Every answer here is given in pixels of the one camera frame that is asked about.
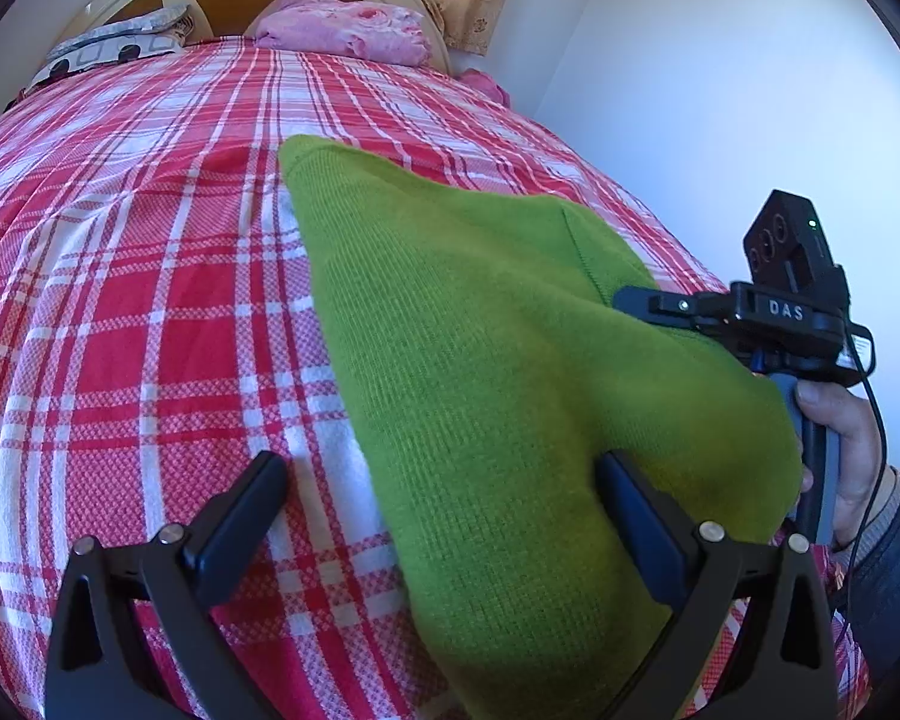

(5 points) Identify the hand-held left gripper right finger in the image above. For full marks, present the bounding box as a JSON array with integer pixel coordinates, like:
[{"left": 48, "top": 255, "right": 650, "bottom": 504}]
[{"left": 594, "top": 450, "right": 841, "bottom": 720}]

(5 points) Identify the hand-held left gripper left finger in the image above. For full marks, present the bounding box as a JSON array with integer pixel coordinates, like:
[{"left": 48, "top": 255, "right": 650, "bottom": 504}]
[{"left": 43, "top": 451, "right": 290, "bottom": 720}]

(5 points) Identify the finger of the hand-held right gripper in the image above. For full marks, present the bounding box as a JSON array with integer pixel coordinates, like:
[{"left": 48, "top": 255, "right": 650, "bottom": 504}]
[{"left": 613, "top": 285, "right": 736, "bottom": 332}]

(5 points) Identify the green striped knit sweater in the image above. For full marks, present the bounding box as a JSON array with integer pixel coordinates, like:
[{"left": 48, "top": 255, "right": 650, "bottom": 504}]
[{"left": 279, "top": 135, "right": 815, "bottom": 720}]

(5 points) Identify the person's right forearm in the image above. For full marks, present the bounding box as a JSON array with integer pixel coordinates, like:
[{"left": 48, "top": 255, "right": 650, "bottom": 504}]
[{"left": 829, "top": 465, "right": 900, "bottom": 720}]

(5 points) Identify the person's right hand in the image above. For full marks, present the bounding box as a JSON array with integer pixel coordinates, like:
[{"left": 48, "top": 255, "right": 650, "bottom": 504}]
[{"left": 793, "top": 382, "right": 890, "bottom": 550}]

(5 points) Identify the red plaid blanket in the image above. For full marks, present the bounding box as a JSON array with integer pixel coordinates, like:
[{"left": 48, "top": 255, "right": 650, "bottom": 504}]
[{"left": 0, "top": 41, "right": 871, "bottom": 720}]

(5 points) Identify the pink cloth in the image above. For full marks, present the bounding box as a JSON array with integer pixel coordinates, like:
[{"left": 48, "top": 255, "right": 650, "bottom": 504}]
[{"left": 457, "top": 69, "right": 512, "bottom": 108}]

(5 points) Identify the pink pillow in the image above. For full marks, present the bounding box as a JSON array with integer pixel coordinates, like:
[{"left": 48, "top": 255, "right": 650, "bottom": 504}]
[{"left": 255, "top": 0, "right": 432, "bottom": 65}]

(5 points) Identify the white black printed pillow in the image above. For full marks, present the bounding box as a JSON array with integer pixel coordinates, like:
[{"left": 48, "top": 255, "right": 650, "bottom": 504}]
[{"left": 26, "top": 4, "right": 196, "bottom": 88}]

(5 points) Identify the black cable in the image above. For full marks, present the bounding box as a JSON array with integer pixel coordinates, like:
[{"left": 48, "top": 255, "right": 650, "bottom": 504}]
[{"left": 840, "top": 321, "right": 890, "bottom": 595}]

